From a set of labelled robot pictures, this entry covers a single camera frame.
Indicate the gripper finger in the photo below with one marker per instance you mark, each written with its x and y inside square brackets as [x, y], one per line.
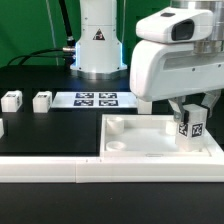
[209, 101]
[177, 106]

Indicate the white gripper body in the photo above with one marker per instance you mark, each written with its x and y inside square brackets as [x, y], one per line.
[164, 64]

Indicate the white square table top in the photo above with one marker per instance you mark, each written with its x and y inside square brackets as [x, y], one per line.
[148, 136]

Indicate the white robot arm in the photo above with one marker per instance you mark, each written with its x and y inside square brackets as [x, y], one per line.
[98, 51]

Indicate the marker plate with tags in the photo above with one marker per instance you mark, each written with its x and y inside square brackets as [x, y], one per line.
[94, 100]

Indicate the white L-shaped obstacle fence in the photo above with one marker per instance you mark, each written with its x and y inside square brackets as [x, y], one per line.
[115, 169]

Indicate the white block at left edge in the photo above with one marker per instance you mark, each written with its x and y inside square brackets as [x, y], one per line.
[1, 128]

